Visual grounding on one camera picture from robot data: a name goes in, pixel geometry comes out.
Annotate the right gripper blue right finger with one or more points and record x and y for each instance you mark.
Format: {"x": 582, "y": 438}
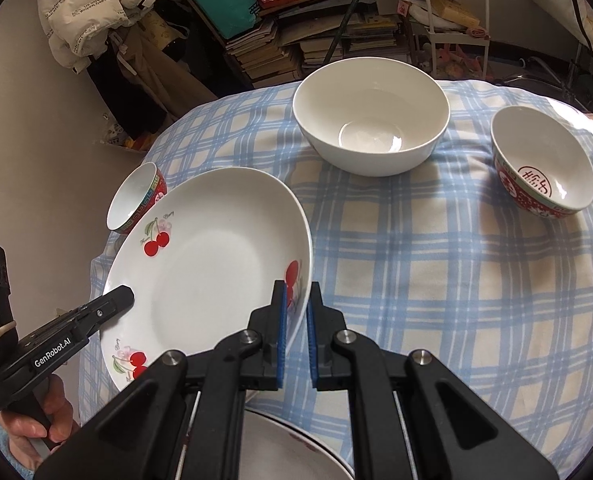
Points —
{"x": 311, "y": 333}

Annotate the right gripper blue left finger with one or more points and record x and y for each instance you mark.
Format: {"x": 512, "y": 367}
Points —
{"x": 278, "y": 337}

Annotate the cherry plate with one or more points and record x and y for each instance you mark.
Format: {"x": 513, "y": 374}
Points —
{"x": 200, "y": 260}
{"x": 273, "y": 449}

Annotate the red bowl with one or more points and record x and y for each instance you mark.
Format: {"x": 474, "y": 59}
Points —
{"x": 540, "y": 163}
{"x": 143, "y": 187}

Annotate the large white bowl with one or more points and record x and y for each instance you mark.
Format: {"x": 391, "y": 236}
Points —
{"x": 373, "y": 117}

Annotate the person's left hand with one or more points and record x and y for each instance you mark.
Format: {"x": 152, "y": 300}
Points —
{"x": 21, "y": 429}

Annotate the blue plaid cloth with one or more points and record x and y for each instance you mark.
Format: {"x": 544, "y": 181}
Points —
{"x": 439, "y": 258}

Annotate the brown coat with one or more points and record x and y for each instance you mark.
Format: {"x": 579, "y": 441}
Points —
{"x": 147, "y": 57}

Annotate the stack of books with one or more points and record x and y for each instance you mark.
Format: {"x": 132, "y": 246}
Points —
{"x": 263, "y": 58}

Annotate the black reaching pole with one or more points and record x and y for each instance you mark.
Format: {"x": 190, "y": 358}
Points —
{"x": 340, "y": 31}

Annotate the wooden shelf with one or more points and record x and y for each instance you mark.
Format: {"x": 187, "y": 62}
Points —
{"x": 307, "y": 24}

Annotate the white utility cart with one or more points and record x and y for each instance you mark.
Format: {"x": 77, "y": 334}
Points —
{"x": 449, "y": 23}

